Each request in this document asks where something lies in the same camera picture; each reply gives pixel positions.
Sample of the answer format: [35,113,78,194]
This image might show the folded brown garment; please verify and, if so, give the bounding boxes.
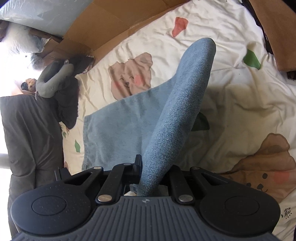
[248,0,296,72]

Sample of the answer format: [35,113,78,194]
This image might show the cream cartoon bear bedsheet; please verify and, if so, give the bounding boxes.
[62,1,295,240]

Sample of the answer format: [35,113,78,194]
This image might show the dark grey pillow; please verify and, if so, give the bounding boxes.
[0,94,65,238]

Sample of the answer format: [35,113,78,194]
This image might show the small plush toy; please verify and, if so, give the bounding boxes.
[21,78,37,93]

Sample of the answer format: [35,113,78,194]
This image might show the light blue denim pants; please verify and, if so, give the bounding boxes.
[82,38,216,196]

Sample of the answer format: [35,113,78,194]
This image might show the brown cardboard sheet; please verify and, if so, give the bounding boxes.
[41,0,185,65]

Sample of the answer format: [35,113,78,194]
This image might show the white quilt bundle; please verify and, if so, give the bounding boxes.
[1,23,49,70]

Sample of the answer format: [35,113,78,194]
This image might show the black garment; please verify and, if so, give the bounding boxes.
[53,55,94,129]

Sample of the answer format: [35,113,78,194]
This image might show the grey neck pillow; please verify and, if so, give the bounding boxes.
[35,60,74,98]

